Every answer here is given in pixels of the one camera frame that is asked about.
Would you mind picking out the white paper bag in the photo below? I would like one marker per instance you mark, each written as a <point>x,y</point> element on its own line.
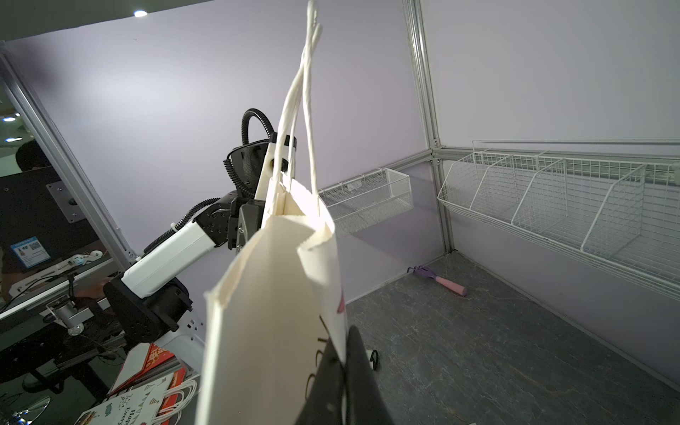
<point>281,302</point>

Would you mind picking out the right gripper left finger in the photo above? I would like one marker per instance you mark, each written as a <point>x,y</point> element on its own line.
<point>324,401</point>

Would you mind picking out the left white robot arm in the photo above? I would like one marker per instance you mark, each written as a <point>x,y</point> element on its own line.
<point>148,299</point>

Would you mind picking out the person behind glass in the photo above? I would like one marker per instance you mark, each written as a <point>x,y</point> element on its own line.
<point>30,156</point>

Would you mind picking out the flat paper bags stack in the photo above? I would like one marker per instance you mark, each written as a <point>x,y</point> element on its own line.
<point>157,402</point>

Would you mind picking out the white wire basket on left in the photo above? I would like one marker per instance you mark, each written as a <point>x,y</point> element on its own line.
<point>367,200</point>

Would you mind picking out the purple object at back left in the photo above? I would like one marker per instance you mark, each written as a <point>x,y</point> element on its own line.
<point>430,274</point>

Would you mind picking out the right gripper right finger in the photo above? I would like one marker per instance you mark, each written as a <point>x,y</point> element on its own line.
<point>364,400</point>

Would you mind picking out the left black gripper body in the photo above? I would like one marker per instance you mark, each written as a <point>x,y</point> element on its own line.
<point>244,221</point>

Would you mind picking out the white wire wall shelf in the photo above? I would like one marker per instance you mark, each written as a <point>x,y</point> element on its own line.
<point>619,215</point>

